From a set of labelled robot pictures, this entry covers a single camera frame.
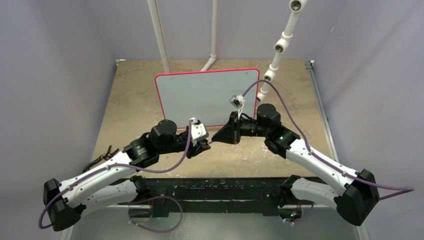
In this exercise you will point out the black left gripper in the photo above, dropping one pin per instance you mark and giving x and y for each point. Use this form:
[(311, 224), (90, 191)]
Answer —
[(201, 145)]

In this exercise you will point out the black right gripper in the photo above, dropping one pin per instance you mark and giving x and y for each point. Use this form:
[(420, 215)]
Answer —
[(230, 133)]

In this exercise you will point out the pink-framed whiteboard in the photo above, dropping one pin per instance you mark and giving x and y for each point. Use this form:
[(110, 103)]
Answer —
[(205, 94)]

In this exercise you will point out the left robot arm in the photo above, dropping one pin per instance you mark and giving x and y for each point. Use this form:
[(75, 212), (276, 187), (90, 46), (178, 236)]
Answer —
[(159, 151)]

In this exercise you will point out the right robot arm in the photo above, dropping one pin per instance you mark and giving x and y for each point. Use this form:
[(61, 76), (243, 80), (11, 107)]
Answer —
[(351, 193)]

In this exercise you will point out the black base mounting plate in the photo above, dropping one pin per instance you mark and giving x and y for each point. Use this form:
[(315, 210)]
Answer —
[(268, 196)]

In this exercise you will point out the white PVC pole middle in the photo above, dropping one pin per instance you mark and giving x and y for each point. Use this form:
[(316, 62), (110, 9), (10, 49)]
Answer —
[(214, 30)]

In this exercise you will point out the black pliers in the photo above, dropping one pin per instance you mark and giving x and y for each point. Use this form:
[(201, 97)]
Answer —
[(103, 157)]

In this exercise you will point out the white PVC pole with fittings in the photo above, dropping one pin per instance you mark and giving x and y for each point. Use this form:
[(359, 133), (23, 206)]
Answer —
[(280, 47)]

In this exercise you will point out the white PVC pole left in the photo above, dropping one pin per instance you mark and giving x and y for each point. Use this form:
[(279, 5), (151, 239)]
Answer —
[(158, 31)]

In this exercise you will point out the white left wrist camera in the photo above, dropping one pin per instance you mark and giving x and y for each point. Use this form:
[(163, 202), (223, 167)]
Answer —
[(197, 130)]

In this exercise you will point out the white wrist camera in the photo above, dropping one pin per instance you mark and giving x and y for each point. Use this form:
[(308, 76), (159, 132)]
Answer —
[(197, 130), (238, 101)]

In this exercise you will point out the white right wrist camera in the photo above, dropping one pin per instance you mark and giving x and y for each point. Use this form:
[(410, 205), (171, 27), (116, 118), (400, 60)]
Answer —
[(238, 101)]

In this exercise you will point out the right side aluminium rail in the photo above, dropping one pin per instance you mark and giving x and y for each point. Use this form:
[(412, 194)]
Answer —
[(309, 65)]

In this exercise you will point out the aluminium frame rail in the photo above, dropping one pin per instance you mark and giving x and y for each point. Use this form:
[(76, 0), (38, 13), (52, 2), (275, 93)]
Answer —
[(236, 219)]

